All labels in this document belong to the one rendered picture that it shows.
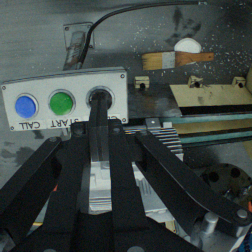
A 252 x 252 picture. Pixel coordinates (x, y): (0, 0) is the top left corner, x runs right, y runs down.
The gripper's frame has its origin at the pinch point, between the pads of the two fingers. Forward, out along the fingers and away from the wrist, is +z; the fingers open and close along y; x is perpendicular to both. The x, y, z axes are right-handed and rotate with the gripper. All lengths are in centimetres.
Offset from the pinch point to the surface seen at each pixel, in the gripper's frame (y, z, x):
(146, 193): 6.8, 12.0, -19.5
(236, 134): 41, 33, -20
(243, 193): 45, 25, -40
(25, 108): -9.9, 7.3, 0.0
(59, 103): -5.2, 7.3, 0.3
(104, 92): 0.6, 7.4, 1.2
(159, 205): 8.9, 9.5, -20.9
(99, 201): -2.3, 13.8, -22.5
